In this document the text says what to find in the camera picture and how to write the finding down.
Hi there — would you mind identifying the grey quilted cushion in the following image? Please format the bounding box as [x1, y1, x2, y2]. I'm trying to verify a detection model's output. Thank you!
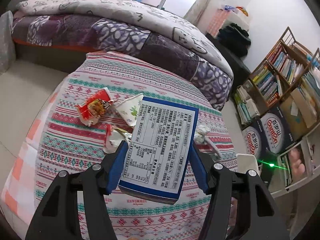
[0, 11, 16, 74]

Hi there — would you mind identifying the blue white label carton box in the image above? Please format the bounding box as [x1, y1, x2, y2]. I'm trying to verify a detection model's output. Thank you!
[118, 97, 199, 205]

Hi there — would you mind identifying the red white torn noodle cup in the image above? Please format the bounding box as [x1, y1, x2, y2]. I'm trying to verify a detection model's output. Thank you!
[103, 124, 132, 154]

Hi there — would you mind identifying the white plastic trash bin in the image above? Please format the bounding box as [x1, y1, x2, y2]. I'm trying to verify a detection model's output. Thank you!
[236, 153, 260, 175]

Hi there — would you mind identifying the ganten water carton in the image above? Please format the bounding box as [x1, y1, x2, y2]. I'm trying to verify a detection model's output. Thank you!
[242, 120, 268, 159]
[260, 104, 295, 154]

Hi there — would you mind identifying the black clothes pile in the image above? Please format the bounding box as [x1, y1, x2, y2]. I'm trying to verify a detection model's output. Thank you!
[217, 23, 251, 58]

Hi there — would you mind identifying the white tissue wad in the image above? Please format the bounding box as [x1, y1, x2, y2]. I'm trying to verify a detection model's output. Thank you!
[194, 125, 211, 145]

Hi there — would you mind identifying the black storage bench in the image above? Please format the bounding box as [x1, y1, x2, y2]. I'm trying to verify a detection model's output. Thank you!
[206, 33, 251, 94]

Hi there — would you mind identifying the beige curtain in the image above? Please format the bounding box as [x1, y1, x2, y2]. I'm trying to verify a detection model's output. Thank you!
[184, 0, 210, 25]

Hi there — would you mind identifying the brown cardboard box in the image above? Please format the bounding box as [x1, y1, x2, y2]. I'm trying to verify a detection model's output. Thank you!
[291, 88, 317, 128]

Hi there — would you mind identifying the lower Ganten water carton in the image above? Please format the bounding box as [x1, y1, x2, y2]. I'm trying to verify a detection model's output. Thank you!
[242, 120, 268, 159]

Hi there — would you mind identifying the white floral paper cup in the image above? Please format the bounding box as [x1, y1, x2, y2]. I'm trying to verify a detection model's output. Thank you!
[115, 93, 144, 127]

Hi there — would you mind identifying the red torn noodle cup piece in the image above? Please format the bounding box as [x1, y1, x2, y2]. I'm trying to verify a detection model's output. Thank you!
[76, 87, 114, 127]

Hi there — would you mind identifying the upper Ganten water carton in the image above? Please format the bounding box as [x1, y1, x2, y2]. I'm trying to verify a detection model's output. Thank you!
[260, 104, 295, 154]

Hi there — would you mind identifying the pink grey trim strip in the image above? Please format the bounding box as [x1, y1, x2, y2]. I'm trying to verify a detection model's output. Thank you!
[204, 137, 222, 159]

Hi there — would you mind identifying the pink checked cloth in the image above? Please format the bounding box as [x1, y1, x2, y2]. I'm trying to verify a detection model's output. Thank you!
[206, 9, 229, 38]

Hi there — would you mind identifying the patterned striped tablecloth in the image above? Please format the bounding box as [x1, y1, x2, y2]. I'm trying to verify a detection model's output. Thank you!
[1, 52, 237, 239]

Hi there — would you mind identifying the white cat print duvet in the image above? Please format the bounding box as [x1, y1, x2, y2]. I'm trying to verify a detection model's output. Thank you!
[16, 0, 234, 78]

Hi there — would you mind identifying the wooden bookshelf with books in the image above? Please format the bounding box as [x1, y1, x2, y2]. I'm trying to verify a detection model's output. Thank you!
[234, 27, 319, 128]

